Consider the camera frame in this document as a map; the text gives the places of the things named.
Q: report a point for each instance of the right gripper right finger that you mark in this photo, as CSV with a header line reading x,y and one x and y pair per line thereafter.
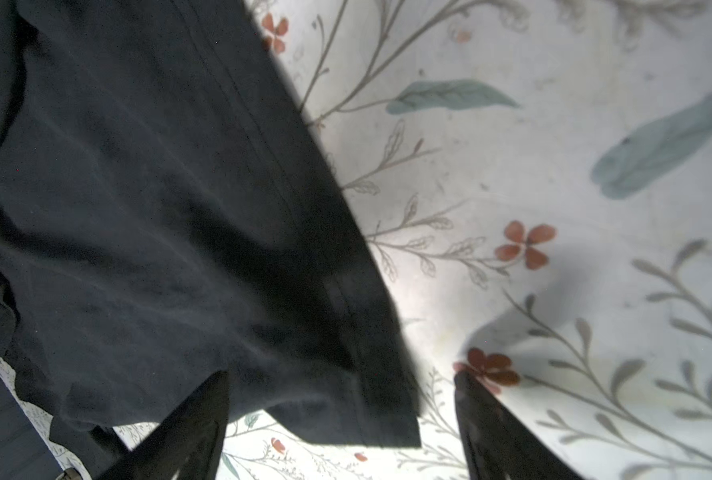
x,y
497,445

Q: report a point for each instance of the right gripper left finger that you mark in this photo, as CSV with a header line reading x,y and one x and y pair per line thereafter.
x,y
187,444

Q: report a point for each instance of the black t-shirt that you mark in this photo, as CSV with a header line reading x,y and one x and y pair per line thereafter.
x,y
165,214

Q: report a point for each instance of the floral table mat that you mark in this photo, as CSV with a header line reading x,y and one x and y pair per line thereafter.
x,y
533,180

